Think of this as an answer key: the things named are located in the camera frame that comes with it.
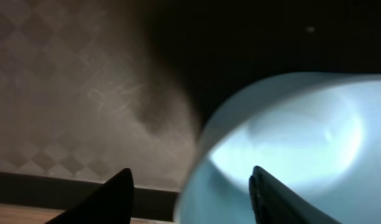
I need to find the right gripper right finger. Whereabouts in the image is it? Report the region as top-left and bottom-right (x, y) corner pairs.
(249, 166), (339, 224)

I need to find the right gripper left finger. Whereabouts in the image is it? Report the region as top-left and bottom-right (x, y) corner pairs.
(47, 168), (134, 224)

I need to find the light blue bowl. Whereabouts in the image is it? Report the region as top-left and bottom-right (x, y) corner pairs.
(173, 72), (381, 223)

